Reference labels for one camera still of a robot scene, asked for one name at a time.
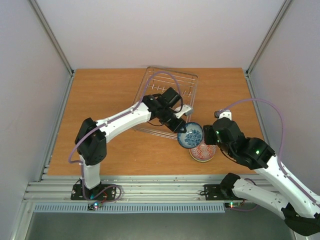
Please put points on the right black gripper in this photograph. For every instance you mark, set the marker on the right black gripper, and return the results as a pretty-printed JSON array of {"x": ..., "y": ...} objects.
[{"x": 207, "y": 135}]

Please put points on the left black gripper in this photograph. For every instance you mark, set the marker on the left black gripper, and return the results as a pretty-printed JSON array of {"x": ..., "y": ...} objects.
[{"x": 177, "y": 122}]

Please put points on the blue floral bowl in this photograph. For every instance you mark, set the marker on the blue floral bowl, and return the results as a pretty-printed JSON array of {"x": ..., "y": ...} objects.
[{"x": 192, "y": 137}]

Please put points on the red patterned bowl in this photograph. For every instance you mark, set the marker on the red patterned bowl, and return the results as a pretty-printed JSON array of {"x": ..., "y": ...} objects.
[{"x": 203, "y": 149}]

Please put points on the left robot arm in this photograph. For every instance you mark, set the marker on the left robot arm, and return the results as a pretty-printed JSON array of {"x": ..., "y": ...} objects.
[{"x": 93, "y": 136}]

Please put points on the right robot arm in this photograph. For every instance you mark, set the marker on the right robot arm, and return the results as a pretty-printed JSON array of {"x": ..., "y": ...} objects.
[{"x": 295, "y": 203}]

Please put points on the yellow sun bowl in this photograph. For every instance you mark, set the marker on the yellow sun bowl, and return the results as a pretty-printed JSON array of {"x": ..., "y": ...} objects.
[{"x": 202, "y": 158}]

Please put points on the right circuit board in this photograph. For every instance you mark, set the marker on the right circuit board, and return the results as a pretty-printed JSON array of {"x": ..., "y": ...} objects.
[{"x": 232, "y": 205}]

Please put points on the circuit board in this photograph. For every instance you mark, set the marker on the circuit board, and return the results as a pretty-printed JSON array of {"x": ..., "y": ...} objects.
[
  {"x": 94, "y": 206},
  {"x": 232, "y": 205}
]

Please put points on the left circuit board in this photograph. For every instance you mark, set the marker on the left circuit board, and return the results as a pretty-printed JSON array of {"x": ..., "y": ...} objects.
[{"x": 94, "y": 206}]

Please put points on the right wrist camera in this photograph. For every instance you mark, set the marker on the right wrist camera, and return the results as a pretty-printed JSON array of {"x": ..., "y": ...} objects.
[{"x": 224, "y": 114}]

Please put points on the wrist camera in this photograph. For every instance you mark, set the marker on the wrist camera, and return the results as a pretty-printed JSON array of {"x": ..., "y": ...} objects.
[
  {"x": 224, "y": 114},
  {"x": 186, "y": 110}
]

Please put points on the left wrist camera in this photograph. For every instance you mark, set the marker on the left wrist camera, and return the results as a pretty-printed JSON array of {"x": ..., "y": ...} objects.
[{"x": 186, "y": 110}]

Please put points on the wire dish rack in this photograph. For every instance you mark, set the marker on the wire dish rack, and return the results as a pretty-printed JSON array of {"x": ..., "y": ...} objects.
[{"x": 169, "y": 88}]

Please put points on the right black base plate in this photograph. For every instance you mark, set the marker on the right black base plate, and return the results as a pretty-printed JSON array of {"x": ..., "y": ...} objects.
[{"x": 214, "y": 192}]

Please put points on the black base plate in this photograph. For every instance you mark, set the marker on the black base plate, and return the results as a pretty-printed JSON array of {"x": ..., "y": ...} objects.
[
  {"x": 214, "y": 192},
  {"x": 99, "y": 193}
]

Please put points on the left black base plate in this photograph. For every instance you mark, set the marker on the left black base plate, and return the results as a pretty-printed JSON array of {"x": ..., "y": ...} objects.
[{"x": 99, "y": 193}]

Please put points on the aluminium rail frame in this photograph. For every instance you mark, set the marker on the aluminium rail frame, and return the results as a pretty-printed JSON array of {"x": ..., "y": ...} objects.
[{"x": 67, "y": 60}]

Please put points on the blue slotted cable duct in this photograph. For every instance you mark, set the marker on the blue slotted cable duct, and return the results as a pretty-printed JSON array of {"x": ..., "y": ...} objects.
[{"x": 131, "y": 208}]

